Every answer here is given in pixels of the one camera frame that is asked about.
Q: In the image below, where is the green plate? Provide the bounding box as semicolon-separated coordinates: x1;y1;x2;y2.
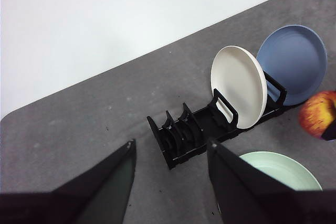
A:
216;151;323;218

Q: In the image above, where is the red yellow apple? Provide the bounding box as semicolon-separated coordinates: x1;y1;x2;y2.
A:
298;90;336;138

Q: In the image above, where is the blue plate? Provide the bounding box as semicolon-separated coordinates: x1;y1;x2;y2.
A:
256;25;328;107

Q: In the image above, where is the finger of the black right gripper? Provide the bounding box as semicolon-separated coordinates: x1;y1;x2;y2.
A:
320;100;336;142

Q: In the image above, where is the black plate rack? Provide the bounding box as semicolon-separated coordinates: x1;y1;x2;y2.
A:
146;70;297;170

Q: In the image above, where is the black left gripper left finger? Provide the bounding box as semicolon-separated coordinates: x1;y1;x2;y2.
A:
0;139;137;224

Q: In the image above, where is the white plate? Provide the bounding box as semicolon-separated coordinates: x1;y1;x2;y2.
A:
210;46;268;130

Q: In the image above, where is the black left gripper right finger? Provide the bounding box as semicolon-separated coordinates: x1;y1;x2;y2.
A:
206;140;336;224

